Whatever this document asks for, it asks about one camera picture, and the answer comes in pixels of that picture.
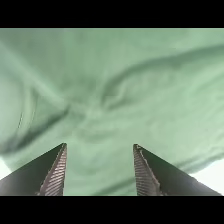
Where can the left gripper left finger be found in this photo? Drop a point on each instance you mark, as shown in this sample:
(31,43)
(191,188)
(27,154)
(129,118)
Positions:
(36,176)

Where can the green T-shirt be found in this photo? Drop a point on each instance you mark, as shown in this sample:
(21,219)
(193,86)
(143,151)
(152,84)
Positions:
(110,83)

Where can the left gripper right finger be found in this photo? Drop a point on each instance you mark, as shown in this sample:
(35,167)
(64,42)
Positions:
(163,178)

